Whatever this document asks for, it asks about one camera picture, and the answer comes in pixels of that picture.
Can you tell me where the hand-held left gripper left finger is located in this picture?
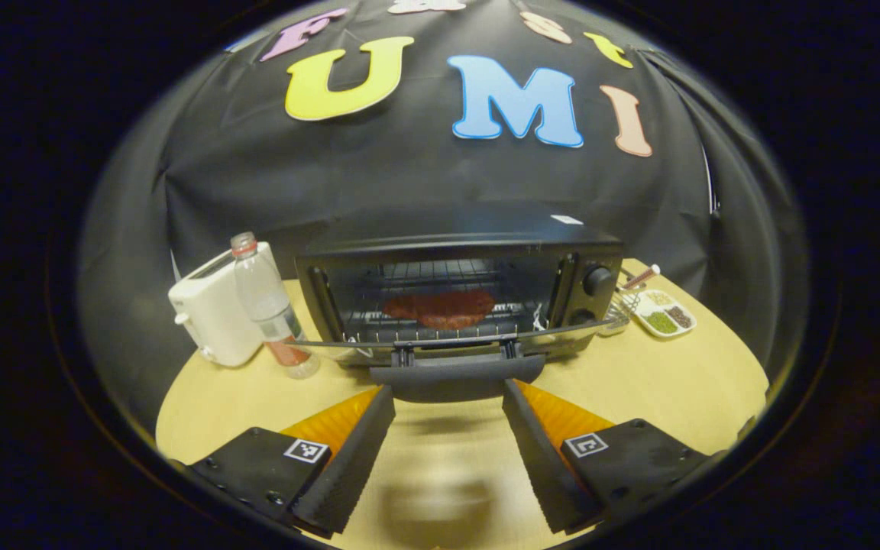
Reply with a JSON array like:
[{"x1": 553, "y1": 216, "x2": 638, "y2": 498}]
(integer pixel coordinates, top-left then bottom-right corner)
[{"x1": 184, "y1": 384, "x2": 396, "y2": 535}]

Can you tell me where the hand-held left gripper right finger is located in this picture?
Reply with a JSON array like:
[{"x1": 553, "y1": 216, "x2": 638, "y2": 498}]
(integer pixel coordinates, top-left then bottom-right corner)
[{"x1": 501, "y1": 378, "x2": 716, "y2": 535}]

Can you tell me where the red meat steak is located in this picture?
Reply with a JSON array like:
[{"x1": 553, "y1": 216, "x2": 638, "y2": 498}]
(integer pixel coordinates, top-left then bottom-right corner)
[{"x1": 383, "y1": 289, "x2": 496, "y2": 331}]

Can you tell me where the black electric oven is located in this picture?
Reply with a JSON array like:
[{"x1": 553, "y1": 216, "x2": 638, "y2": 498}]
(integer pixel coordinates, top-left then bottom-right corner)
[{"x1": 293, "y1": 202, "x2": 628, "y2": 403}]

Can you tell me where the metal oven rack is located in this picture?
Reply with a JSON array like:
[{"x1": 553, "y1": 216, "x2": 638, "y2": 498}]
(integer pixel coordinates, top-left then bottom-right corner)
[{"x1": 342, "y1": 302, "x2": 549, "y2": 345}]

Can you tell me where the white divided dish with beans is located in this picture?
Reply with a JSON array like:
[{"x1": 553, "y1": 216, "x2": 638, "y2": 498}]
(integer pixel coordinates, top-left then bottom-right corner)
[{"x1": 633, "y1": 288, "x2": 697, "y2": 339}]

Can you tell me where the clear plastic bottle red label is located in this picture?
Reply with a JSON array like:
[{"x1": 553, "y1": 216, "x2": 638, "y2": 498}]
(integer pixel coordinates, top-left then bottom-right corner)
[{"x1": 230, "y1": 231, "x2": 321, "y2": 380}]

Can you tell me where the white toaster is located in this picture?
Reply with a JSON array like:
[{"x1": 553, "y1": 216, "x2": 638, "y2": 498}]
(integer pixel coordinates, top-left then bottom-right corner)
[{"x1": 168, "y1": 241, "x2": 282, "y2": 367}]

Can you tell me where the red and white stick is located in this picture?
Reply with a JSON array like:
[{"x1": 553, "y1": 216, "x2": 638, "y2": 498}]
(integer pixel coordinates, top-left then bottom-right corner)
[{"x1": 622, "y1": 264, "x2": 662, "y2": 293}]

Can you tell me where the black backdrop cloth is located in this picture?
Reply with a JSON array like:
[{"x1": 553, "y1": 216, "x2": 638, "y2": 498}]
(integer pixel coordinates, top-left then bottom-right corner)
[{"x1": 77, "y1": 0, "x2": 811, "y2": 413}]

